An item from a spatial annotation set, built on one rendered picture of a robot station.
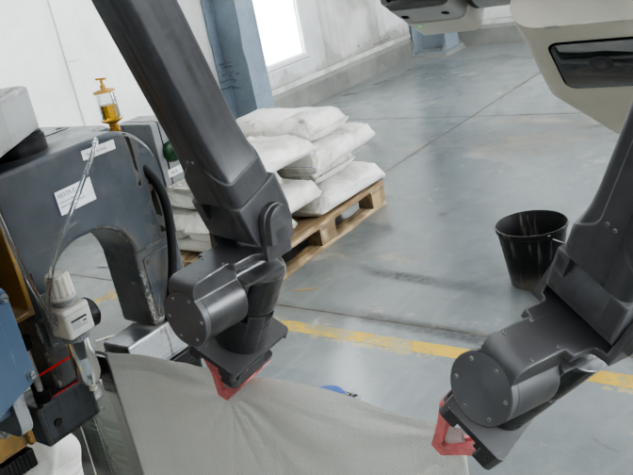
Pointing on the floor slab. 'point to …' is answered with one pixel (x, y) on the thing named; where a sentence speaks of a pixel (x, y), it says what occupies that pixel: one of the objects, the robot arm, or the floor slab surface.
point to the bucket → (530, 243)
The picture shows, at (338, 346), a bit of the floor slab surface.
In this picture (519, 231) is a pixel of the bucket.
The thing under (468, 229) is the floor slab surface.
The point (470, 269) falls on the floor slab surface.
